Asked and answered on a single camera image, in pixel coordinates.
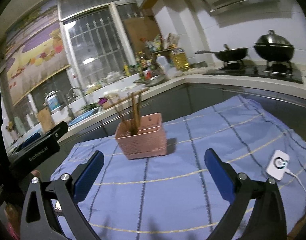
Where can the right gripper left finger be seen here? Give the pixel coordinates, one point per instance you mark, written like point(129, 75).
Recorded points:
point(39, 220)

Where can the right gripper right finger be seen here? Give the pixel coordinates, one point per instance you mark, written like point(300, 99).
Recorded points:
point(267, 220)

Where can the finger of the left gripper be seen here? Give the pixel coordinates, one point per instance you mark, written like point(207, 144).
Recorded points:
point(43, 134)

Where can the steel kitchen faucet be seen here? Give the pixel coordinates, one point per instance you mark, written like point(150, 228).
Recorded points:
point(55, 101)

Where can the blue plastic basin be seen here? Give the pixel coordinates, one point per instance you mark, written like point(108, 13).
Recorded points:
point(83, 116)

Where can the small upright cutting board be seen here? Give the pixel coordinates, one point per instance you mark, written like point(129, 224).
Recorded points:
point(45, 118)

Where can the fruit pattern roller blind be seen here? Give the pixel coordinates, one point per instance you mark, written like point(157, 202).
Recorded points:
point(34, 51)

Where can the yellow bottle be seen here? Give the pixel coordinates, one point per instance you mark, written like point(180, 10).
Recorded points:
point(126, 69)

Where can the pink plastic utensil basket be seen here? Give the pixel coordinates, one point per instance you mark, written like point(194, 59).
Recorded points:
point(150, 141)

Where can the blue checked tablecloth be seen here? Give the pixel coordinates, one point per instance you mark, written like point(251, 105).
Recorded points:
point(174, 196)

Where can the soy sauce bottle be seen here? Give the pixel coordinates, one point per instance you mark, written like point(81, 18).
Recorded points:
point(143, 61)

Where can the steel mixing bowl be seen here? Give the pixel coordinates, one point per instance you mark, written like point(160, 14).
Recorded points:
point(153, 81)

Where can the white plastic jug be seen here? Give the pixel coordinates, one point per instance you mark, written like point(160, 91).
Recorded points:
point(163, 63)

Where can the large cooking oil bottle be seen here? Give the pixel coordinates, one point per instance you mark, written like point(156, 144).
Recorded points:
point(179, 58)

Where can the black gas stove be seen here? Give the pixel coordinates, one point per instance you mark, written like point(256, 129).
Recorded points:
point(277, 71)

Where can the lidded black wok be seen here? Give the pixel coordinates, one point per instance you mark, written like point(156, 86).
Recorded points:
point(274, 48)

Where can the black wok with handle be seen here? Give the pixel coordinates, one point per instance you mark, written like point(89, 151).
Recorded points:
point(227, 55)

